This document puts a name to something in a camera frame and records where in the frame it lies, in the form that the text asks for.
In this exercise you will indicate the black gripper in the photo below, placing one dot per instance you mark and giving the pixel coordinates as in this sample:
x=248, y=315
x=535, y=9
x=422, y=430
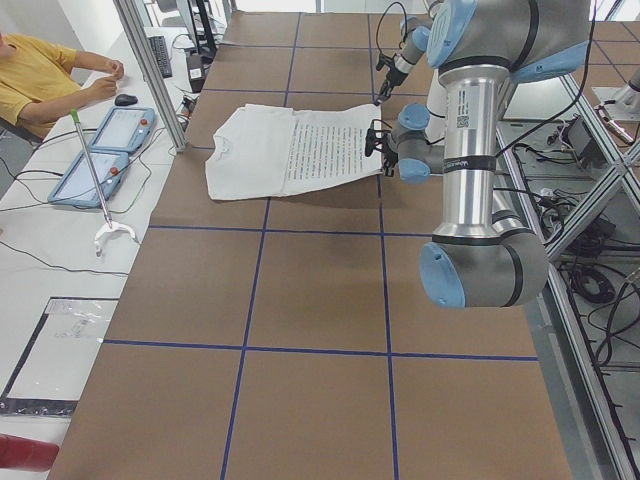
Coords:
x=392, y=76
x=387, y=161

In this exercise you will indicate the white long-sleeve printed shirt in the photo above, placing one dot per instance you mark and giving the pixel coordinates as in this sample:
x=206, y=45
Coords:
x=263, y=151

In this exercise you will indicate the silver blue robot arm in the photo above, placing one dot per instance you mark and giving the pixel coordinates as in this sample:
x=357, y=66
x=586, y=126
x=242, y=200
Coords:
x=481, y=255
x=412, y=47

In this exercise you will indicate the person's left hand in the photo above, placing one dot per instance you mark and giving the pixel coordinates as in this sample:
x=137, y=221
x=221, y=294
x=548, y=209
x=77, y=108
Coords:
x=114, y=68

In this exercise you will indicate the person's right hand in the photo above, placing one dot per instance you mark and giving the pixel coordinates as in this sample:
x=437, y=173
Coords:
x=102, y=88

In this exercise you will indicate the black electronics box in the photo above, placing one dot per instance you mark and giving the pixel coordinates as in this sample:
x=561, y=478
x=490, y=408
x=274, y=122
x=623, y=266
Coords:
x=584, y=146

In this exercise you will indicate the black power adapter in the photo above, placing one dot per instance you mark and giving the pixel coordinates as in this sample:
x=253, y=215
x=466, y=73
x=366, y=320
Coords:
x=195, y=72

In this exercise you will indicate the black keyboard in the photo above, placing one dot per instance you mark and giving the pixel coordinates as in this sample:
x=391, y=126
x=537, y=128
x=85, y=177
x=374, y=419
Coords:
x=160, y=53

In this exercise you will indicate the upper blue teach pendant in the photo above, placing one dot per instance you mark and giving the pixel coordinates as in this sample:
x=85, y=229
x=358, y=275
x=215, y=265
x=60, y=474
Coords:
x=124, y=129

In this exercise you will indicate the blue teach pendant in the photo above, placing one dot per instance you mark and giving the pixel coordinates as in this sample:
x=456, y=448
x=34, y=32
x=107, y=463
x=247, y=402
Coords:
x=77, y=188
x=124, y=129

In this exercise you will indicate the black computer mouse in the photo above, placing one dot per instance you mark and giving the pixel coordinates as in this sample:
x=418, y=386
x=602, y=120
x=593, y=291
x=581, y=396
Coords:
x=124, y=100

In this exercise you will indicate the reacher grabber stick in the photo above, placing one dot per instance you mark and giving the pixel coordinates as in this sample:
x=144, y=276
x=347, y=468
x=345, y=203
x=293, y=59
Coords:
x=111, y=226

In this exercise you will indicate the lower blue teach pendant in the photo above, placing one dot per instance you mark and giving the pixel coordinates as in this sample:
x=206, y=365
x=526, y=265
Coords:
x=77, y=188

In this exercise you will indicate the person in yellow shirt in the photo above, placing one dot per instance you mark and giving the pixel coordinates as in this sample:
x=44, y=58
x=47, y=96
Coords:
x=42, y=82

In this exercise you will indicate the black bordered calibration sheet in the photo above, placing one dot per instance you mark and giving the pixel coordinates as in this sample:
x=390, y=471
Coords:
x=51, y=372

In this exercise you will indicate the red object at corner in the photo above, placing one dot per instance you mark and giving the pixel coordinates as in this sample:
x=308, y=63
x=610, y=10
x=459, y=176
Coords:
x=25, y=454

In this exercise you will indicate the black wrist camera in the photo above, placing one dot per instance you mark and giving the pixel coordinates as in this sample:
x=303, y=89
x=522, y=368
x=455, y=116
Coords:
x=385, y=60
x=376, y=139

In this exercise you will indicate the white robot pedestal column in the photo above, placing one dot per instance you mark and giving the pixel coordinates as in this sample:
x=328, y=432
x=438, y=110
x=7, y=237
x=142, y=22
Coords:
x=436, y=104

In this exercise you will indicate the aluminium frame post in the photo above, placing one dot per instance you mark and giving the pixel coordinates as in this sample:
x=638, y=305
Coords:
x=136, y=35

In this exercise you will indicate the aluminium side frame rail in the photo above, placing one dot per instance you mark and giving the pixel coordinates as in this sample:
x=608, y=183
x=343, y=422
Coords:
x=585, y=323

